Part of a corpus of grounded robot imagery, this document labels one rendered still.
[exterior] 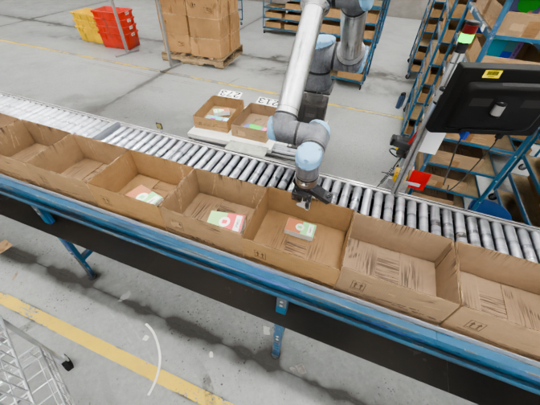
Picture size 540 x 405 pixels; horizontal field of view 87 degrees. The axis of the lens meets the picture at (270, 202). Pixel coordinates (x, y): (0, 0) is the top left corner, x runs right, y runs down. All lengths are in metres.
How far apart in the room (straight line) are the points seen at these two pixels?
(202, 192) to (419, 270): 1.08
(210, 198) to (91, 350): 1.27
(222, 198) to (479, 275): 1.20
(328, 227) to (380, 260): 0.27
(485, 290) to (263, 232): 0.94
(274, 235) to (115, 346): 1.33
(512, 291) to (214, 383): 1.56
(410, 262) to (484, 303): 0.29
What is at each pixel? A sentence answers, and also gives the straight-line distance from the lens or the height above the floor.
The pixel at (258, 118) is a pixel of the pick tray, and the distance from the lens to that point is 2.43.
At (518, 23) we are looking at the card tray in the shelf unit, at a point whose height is 1.59.
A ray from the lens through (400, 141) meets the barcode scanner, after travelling 1.74.
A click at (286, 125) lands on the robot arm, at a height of 1.38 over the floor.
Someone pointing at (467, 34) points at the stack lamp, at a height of 1.62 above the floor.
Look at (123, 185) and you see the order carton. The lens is 1.69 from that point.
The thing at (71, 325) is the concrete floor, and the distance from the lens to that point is 2.40.
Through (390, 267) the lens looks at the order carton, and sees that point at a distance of 1.34.
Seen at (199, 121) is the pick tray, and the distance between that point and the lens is 2.32.
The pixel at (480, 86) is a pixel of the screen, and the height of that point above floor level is 1.48.
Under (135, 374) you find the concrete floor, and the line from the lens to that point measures 2.11.
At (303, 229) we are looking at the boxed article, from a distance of 1.28.
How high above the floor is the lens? 1.92
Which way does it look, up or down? 45 degrees down
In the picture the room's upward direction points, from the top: 2 degrees clockwise
